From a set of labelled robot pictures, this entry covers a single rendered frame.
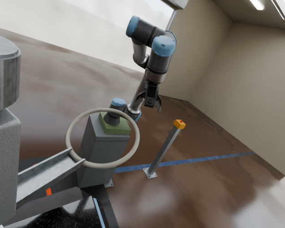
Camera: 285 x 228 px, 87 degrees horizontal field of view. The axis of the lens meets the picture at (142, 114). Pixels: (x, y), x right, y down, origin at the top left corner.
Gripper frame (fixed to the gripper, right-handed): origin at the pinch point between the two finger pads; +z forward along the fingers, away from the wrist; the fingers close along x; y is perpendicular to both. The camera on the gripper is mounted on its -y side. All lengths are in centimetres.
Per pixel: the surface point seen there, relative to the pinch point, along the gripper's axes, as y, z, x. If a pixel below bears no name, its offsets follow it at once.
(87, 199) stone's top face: -34, 56, 25
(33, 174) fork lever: -34, 23, 48
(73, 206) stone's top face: -39, 53, 31
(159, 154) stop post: 62, 148, -47
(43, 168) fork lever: -30, 25, 46
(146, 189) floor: 19, 179, -35
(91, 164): -22.6, 28.4, 24.4
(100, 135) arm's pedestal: 30, 76, 35
